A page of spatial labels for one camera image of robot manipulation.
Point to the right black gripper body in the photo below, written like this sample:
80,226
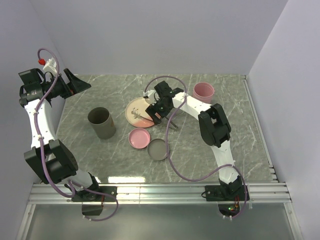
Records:
158,107

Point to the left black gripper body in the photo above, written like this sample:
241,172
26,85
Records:
60,88

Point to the metal tongs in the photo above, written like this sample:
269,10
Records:
137,116

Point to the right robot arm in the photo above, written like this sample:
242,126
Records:
214,128

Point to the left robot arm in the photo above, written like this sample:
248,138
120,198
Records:
48,157

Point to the pink and cream plate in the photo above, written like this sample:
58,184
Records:
138,106

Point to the pink round lid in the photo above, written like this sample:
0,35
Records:
139,138

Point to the grey cylindrical container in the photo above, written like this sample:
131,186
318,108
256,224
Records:
102,123

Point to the grey round lid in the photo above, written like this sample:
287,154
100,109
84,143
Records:
156,149

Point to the pink cylindrical container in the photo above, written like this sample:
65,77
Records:
203,92

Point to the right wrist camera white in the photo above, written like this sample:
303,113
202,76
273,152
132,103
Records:
150,94

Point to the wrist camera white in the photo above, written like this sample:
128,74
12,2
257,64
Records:
49,65
150,94

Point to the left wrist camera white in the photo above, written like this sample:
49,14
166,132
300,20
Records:
49,65

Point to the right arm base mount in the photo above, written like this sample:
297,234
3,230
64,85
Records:
228,198

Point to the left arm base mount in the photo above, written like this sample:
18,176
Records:
94,202

